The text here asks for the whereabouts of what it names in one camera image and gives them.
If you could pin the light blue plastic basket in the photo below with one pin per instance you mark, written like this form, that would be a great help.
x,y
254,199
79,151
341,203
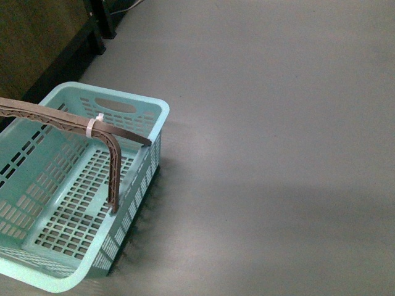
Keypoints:
x,y
57,227

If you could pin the brown basket handle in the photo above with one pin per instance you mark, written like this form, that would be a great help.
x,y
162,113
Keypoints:
x,y
71,123

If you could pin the dark wooden furniture frame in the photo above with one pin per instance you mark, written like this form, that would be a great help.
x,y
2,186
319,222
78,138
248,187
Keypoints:
x,y
40,39

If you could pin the white cable tie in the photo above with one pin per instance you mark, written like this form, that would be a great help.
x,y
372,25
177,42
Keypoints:
x,y
91,123

